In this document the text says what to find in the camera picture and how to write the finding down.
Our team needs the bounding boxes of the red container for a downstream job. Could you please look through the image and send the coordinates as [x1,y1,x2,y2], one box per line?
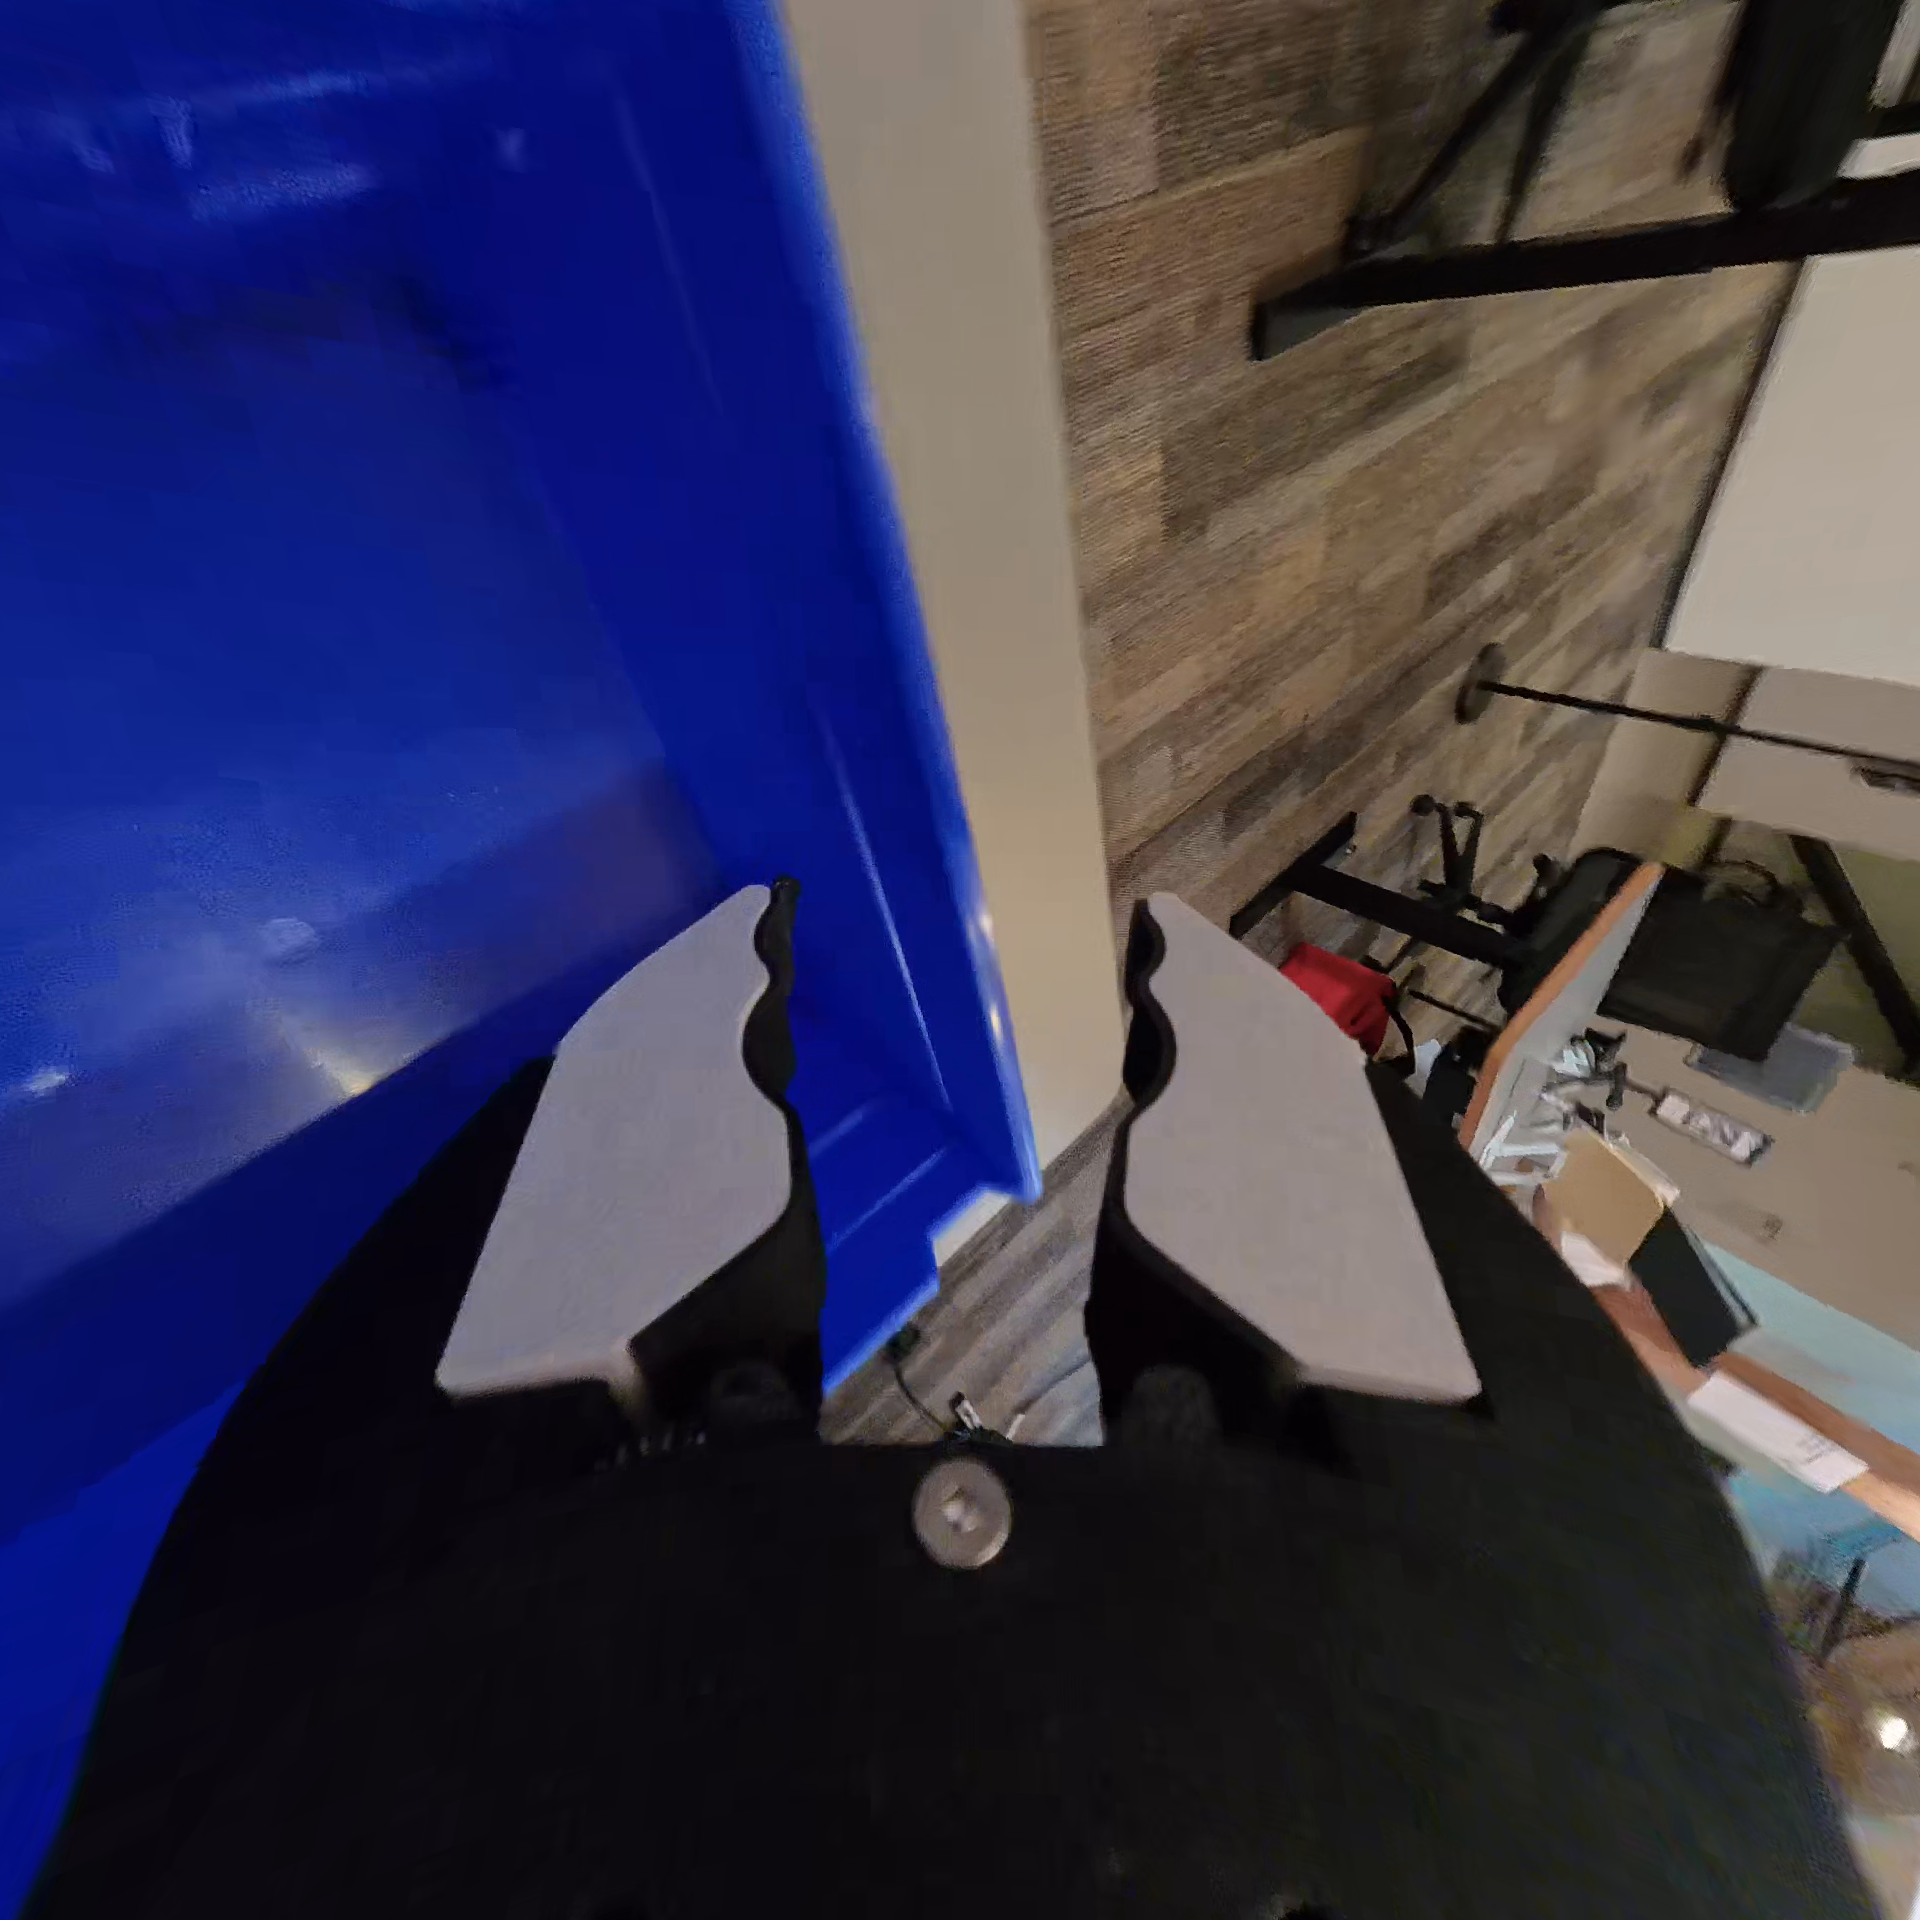
[1279,940,1411,1057]

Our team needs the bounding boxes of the black floor cable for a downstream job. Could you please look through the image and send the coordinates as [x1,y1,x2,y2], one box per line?
[883,1327,1022,1447]

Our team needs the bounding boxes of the wooden top table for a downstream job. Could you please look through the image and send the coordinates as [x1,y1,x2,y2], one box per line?
[1463,863,1920,1549]

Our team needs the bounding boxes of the black metal frame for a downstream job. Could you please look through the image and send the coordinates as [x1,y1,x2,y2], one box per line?
[1230,810,1533,978]
[1248,0,1920,367]

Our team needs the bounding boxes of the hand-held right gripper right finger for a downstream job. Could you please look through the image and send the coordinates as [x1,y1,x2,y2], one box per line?
[1082,894,1488,1447]

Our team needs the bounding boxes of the black bag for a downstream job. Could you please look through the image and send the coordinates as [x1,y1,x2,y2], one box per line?
[1602,863,1850,1065]

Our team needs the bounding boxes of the blue plastic bin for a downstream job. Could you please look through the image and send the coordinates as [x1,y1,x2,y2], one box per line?
[0,0,1048,1854]

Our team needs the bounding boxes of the black floor stand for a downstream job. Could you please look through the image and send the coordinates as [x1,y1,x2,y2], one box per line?
[1453,642,1920,792]

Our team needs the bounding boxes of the cardboard box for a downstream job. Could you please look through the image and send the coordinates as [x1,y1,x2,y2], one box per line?
[1557,1128,1670,1250]

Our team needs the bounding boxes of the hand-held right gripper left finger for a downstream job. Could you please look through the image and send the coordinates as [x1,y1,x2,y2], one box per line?
[435,879,831,1447]

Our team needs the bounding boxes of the black office chair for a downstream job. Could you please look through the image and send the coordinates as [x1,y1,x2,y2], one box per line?
[1710,0,1910,217]

